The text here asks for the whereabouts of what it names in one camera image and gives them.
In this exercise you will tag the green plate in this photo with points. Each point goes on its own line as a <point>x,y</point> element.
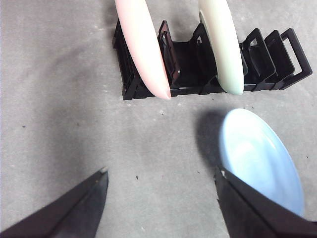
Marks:
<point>223,49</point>

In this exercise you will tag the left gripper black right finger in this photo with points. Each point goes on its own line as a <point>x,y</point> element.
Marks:
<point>252,213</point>

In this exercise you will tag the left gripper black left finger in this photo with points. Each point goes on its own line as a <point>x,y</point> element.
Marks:
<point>74,213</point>

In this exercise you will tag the pink plate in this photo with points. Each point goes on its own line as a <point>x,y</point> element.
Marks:
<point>141,49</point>

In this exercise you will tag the blue plate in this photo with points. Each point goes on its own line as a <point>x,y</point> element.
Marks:
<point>255,153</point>

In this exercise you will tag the black plate rack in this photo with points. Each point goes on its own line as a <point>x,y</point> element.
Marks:
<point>188,62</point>

